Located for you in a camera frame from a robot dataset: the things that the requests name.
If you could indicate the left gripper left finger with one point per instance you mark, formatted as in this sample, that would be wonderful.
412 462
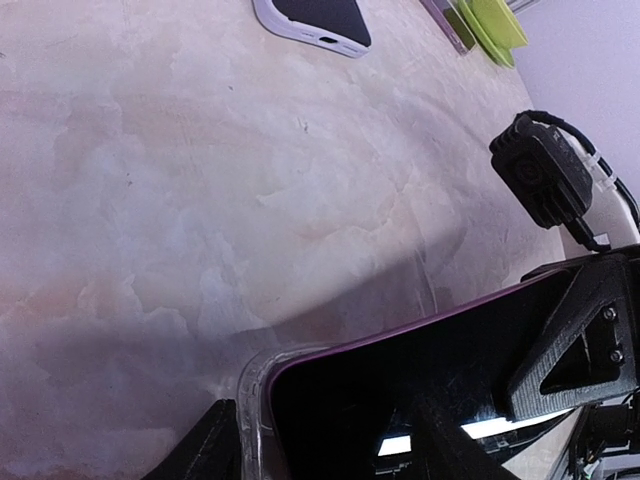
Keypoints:
210 450

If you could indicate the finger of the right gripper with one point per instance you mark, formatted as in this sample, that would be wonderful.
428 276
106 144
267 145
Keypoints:
567 335

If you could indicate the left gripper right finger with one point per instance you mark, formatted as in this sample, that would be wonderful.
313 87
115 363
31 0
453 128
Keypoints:
442 450

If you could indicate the clear case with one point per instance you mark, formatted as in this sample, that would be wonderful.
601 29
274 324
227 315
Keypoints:
317 299

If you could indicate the pink phone face down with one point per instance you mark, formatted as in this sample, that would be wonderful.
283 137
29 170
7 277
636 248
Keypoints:
344 413

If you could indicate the purple-edged black-screen phone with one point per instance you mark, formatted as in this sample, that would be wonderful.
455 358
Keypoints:
451 24

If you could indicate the black phone face up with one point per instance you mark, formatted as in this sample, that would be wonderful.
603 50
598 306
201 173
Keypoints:
341 17

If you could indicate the lavender phone case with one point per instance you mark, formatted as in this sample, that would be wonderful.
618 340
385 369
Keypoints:
275 22

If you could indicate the green bowl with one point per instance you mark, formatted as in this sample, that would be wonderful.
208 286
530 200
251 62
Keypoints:
499 22

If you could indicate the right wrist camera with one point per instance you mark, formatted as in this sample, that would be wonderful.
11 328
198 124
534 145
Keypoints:
562 180

